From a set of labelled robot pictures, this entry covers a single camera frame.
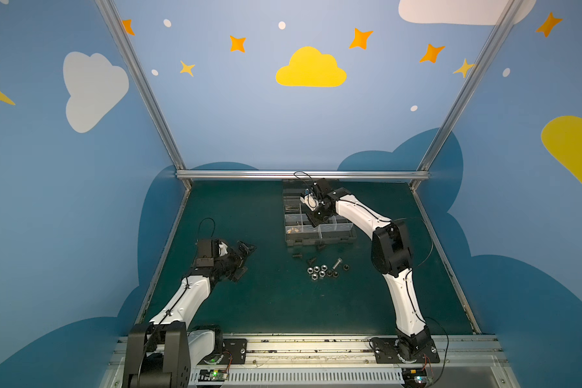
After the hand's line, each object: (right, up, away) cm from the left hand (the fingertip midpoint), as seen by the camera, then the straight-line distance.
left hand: (257, 254), depth 85 cm
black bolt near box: (+24, +1, +13) cm, 27 cm away
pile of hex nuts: (+24, -8, +6) cm, 26 cm away
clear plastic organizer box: (+16, +8, +18) cm, 25 cm away
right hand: (+23, +13, +16) cm, 31 cm away
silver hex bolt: (+31, -4, +8) cm, 32 cm away
